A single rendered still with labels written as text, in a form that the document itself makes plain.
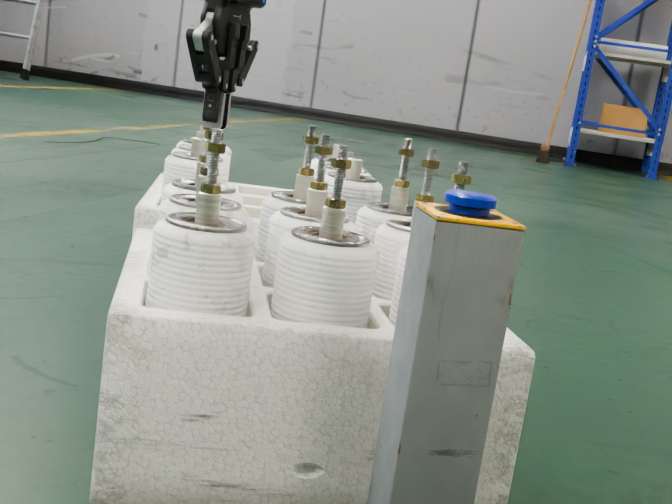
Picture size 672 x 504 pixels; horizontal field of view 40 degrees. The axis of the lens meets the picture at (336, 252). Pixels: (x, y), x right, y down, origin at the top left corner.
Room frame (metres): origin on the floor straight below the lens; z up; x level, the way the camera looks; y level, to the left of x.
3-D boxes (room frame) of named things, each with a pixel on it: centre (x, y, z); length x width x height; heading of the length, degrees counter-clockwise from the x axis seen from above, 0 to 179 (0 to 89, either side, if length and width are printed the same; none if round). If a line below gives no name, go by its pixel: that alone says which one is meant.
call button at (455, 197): (0.71, -0.10, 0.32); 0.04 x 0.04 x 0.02
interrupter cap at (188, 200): (0.96, 0.14, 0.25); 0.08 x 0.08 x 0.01
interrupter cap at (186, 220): (0.84, 0.12, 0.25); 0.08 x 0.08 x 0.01
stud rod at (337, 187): (0.86, 0.01, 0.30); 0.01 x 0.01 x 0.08
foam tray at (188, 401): (0.98, 0.03, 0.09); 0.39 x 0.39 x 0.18; 10
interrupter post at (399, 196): (1.11, -0.07, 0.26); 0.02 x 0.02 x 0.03
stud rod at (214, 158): (0.84, 0.12, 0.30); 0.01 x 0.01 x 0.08
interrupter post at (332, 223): (0.86, 0.01, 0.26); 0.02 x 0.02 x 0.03
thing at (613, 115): (6.65, -1.89, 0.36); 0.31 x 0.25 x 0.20; 78
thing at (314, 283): (0.86, 0.01, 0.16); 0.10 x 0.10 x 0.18
